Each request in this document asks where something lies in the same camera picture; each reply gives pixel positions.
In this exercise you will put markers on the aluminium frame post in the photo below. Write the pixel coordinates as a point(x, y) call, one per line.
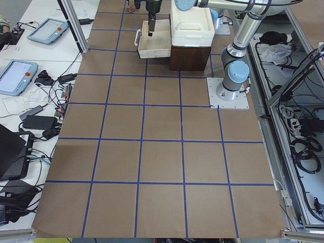
point(70, 15)

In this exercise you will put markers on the black power adapter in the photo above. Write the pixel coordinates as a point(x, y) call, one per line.
point(85, 21)

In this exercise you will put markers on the black power brick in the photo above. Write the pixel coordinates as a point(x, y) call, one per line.
point(39, 122)

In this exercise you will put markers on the wooden drawer with white handle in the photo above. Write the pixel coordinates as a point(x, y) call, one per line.
point(156, 46)

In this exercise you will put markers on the white foam tray box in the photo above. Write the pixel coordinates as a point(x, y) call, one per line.
point(192, 28)

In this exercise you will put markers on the grey orange scissors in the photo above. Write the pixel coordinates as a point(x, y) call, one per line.
point(130, 9)

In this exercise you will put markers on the far blue teach pendant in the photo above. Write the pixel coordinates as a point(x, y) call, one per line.
point(50, 30)

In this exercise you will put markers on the near blue teach pendant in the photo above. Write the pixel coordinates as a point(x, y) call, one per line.
point(16, 76)

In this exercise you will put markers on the blue teach pendant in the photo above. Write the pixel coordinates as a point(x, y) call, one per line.
point(50, 30)
point(16, 76)

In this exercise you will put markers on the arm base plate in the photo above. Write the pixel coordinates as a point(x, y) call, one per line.
point(221, 26)
point(221, 98)

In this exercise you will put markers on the black laptop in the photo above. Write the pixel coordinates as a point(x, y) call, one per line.
point(15, 148)

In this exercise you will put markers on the dark brown wooden cabinet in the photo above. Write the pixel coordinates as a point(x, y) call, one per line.
point(189, 58)

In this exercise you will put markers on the white crumpled cloth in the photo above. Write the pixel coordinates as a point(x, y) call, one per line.
point(277, 54)

